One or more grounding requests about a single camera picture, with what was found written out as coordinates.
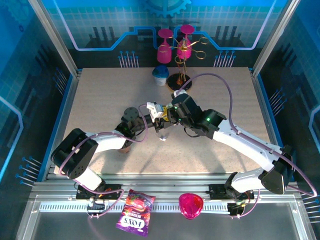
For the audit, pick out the aluminium table side rail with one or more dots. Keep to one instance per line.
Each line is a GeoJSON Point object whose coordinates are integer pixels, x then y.
{"type": "Point", "coordinates": [261, 100]}
{"type": "Point", "coordinates": [70, 100]}

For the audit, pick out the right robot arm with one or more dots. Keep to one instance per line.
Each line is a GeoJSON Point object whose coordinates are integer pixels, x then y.
{"type": "Point", "coordinates": [245, 142]}

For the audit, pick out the aluminium frame cross rail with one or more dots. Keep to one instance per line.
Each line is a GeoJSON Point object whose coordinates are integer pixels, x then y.
{"type": "Point", "coordinates": [162, 181]}

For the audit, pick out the pink heart-shaped bowl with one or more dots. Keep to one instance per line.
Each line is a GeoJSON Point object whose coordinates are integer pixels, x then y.
{"type": "Point", "coordinates": [190, 205]}

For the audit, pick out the aluminium frame post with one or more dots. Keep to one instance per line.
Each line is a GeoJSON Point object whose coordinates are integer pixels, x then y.
{"type": "Point", "coordinates": [273, 37]}
{"type": "Point", "coordinates": [55, 37]}

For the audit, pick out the white cup with blue lid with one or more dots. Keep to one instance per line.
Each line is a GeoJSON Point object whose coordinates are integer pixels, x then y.
{"type": "Point", "coordinates": [160, 76]}

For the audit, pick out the purple candy bag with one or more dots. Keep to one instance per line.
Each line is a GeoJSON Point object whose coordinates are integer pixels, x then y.
{"type": "Point", "coordinates": [135, 215]}

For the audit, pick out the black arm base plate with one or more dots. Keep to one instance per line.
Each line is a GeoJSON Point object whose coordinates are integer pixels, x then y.
{"type": "Point", "coordinates": [216, 191]}
{"type": "Point", "coordinates": [113, 188]}

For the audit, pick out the brown paper cup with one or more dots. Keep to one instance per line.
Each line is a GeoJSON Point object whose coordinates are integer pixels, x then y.
{"type": "Point", "coordinates": [123, 150]}

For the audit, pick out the gold glass rack stand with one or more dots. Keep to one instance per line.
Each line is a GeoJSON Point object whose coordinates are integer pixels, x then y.
{"type": "Point", "coordinates": [175, 82]}

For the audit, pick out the black controller board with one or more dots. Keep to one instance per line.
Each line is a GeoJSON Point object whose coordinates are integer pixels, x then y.
{"type": "Point", "coordinates": [236, 208]}
{"type": "Point", "coordinates": [96, 206]}

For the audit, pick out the pink wine glass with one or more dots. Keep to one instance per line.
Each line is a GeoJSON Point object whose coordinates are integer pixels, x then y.
{"type": "Point", "coordinates": [164, 53]}
{"type": "Point", "coordinates": [183, 52]}

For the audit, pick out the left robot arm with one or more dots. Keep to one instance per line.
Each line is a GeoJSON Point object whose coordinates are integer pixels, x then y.
{"type": "Point", "coordinates": [110, 143]}

